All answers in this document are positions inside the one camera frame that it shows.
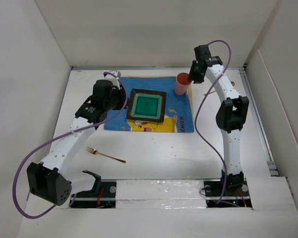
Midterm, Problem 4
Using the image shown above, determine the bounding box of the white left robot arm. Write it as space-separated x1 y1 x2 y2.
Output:
26 76 127 206

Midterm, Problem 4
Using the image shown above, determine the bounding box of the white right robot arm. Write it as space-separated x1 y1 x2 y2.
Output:
189 44 249 198

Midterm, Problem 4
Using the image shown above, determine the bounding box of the gold fork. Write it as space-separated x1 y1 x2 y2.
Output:
85 147 126 164

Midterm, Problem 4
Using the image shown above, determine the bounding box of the blue Pikachu placemat cloth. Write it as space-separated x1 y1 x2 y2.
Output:
104 76 194 133

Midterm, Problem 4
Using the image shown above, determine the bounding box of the pink plastic cup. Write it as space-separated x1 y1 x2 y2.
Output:
174 72 191 95

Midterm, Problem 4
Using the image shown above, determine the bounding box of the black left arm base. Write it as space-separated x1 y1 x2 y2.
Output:
69 170 117 209

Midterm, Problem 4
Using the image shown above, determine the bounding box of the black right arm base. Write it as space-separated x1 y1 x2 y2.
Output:
199 176 252 208

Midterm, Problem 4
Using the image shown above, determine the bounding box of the green square ceramic plate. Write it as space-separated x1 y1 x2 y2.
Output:
126 89 167 123

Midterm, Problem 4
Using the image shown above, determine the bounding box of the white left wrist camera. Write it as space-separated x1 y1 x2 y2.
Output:
103 71 121 87

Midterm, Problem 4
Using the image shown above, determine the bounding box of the gold spoon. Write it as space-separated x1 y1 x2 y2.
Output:
204 81 235 96

